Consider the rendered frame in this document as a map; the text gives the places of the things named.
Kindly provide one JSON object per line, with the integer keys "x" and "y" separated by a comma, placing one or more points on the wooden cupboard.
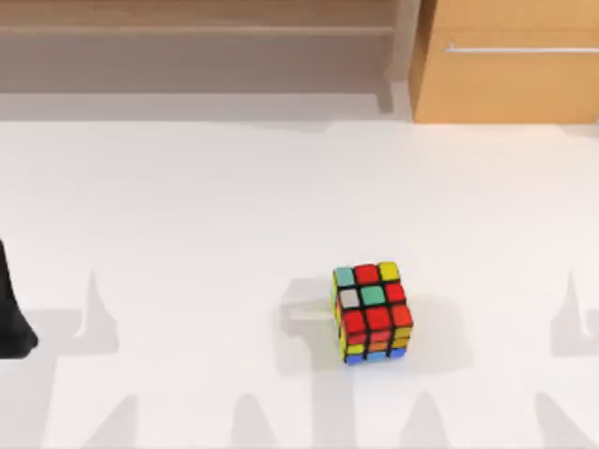
{"x": 505, "y": 84}

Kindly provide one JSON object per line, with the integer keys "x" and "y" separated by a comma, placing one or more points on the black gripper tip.
{"x": 11, "y": 322}

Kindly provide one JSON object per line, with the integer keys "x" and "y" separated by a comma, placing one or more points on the open wooden shelf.
{"x": 196, "y": 47}

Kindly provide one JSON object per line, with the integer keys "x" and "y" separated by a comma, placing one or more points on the multicoloured puzzle cube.
{"x": 372, "y": 314}

